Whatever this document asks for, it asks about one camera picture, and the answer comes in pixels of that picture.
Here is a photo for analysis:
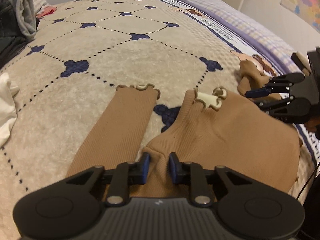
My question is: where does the wall map poster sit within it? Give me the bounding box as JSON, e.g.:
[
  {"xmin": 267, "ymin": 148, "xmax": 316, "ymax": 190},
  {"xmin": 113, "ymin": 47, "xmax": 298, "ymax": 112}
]
[{"xmin": 280, "ymin": 0, "xmax": 319, "ymax": 32}]

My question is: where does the plaid pillow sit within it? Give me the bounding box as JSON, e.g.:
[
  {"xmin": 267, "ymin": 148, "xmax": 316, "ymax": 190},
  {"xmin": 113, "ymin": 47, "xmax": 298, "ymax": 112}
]
[{"xmin": 33, "ymin": 0, "xmax": 50, "ymax": 14}]

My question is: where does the white cloth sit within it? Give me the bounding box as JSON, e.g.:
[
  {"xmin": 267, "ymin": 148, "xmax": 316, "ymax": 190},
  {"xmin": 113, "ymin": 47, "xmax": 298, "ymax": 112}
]
[{"xmin": 0, "ymin": 73, "xmax": 20, "ymax": 147}]

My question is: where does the purple plaid quilt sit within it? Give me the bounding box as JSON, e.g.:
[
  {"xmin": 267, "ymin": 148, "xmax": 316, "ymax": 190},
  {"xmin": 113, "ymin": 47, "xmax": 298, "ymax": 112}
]
[{"xmin": 178, "ymin": 0, "xmax": 300, "ymax": 73}]

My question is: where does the beige bear pattern blanket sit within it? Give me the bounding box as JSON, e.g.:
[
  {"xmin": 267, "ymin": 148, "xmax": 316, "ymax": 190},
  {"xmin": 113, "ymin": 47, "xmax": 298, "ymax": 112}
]
[{"xmin": 1, "ymin": 0, "xmax": 319, "ymax": 239}]

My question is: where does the grey folded garment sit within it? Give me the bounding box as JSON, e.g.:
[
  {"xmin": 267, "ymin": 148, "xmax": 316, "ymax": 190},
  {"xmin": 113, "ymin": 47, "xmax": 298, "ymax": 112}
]
[{"xmin": 9, "ymin": 0, "xmax": 36, "ymax": 42}]

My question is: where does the pink small garment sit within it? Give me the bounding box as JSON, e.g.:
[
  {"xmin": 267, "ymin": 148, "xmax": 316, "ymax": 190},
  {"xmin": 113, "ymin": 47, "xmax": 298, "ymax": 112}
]
[{"xmin": 36, "ymin": 5, "xmax": 57, "ymax": 19}]

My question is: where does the black folded garment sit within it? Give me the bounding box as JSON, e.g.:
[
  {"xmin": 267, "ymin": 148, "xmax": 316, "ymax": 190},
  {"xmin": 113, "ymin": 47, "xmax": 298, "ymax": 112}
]
[{"xmin": 1, "ymin": 0, "xmax": 39, "ymax": 67}]

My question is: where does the brown knit sweater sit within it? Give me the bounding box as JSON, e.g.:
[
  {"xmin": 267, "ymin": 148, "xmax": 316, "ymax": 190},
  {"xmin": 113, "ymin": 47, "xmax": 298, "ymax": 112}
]
[{"xmin": 67, "ymin": 60, "xmax": 300, "ymax": 197}]

